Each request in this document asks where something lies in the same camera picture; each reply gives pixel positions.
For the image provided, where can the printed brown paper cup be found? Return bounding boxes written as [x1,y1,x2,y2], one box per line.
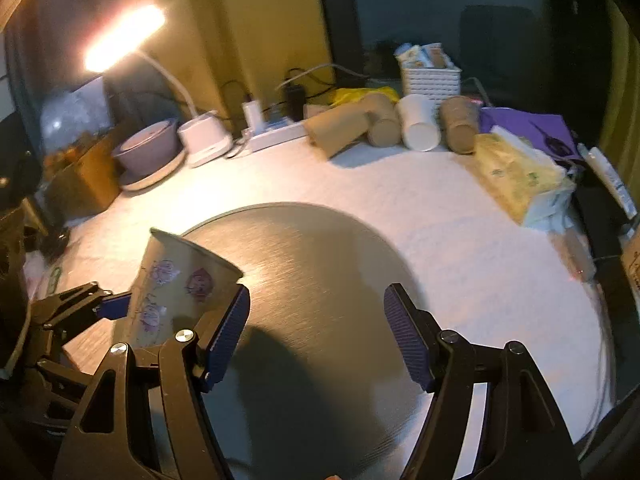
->
[114,229,243,348]

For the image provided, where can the lying brown paper cup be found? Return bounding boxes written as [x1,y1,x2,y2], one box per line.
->
[305,103,369,158]

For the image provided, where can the rightmost brown paper cup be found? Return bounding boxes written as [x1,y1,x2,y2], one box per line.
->
[439,96,480,155]

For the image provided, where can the white paper cup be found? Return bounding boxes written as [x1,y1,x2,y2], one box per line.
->
[396,94,442,153]

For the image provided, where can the cardboard box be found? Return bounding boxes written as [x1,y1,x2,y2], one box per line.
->
[44,131,120,221]

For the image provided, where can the white plate under bowl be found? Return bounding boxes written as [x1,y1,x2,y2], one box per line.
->
[119,148,186,192]

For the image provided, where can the purple bowl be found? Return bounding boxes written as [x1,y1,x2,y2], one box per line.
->
[112,119,181,177]

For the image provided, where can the white tablecloth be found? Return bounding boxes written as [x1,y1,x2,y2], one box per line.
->
[25,139,611,439]

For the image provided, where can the clear plastic bag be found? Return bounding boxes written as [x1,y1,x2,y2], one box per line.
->
[40,76,113,154]

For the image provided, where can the white bear mug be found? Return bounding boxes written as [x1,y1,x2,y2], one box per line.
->
[622,229,640,301]

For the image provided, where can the round grey placemat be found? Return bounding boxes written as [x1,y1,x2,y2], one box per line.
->
[186,203,427,479]

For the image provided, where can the white usb charger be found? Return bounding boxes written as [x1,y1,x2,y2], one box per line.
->
[242,100,266,134]

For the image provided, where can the white power strip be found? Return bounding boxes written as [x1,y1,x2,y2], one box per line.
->
[239,118,306,153]

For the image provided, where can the yellow tissue pack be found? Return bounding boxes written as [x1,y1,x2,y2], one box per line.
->
[473,126,576,226]

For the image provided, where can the white desk lamp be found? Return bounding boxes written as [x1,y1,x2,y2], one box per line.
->
[82,3,234,168]

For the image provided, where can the black power adapter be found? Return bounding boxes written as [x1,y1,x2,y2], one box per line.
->
[283,82,307,122]

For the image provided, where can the white cream tube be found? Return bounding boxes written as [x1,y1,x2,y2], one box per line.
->
[577,143,638,220]

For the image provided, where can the black scissors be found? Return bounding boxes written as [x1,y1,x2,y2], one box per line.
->
[532,122,573,158]

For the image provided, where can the yellow plastic bag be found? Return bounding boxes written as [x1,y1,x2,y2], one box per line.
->
[331,86,400,107]

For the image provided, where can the yellow curtain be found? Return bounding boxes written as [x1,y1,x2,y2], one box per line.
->
[134,0,331,122]

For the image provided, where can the purple cloth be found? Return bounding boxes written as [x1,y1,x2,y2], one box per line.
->
[480,107,582,160]

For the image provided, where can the white plastic basket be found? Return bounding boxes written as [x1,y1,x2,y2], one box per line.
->
[400,65,461,101]

